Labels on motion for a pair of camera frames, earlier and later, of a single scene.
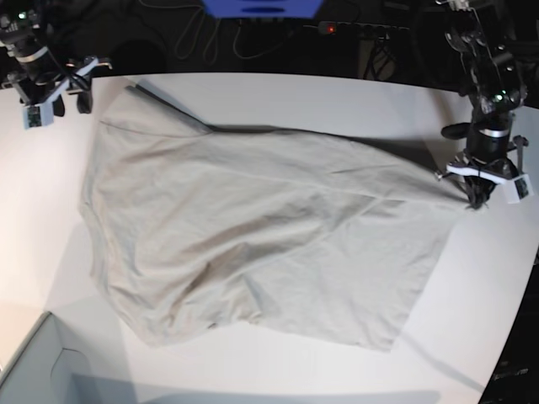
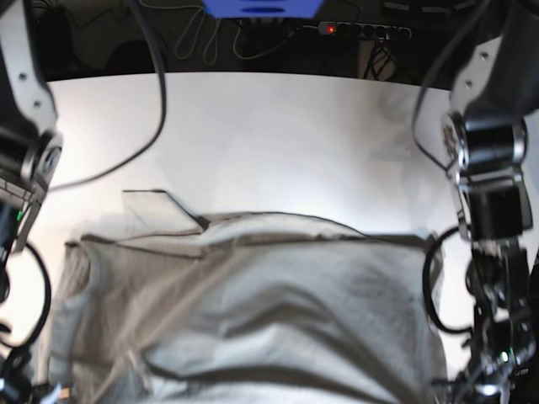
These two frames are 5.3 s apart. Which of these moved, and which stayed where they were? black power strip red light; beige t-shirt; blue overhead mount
Moved: beige t-shirt
Stayed: blue overhead mount; black power strip red light
